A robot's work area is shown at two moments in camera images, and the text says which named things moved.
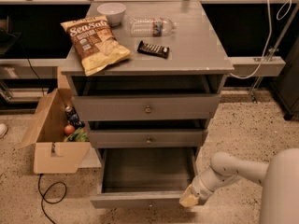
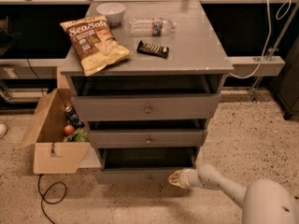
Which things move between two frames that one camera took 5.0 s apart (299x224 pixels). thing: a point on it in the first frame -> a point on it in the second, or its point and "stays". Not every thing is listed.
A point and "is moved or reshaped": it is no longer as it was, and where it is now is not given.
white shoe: x=3 y=130 stays
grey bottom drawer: x=143 y=177 is moved or reshaped
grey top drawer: x=148 y=107 stays
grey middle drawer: x=149 y=138 stays
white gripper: x=199 y=189 -> x=188 y=178
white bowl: x=114 y=11 stays
